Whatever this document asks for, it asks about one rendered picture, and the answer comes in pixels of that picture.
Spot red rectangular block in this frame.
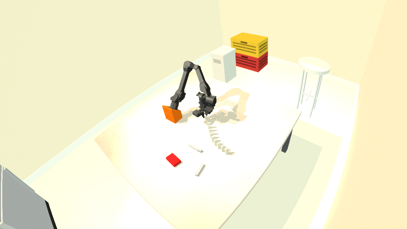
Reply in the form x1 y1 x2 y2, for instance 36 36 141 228
166 153 181 167

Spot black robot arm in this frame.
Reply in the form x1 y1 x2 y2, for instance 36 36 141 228
168 60 217 114

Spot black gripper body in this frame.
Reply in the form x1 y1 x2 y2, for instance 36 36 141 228
192 102 206 117

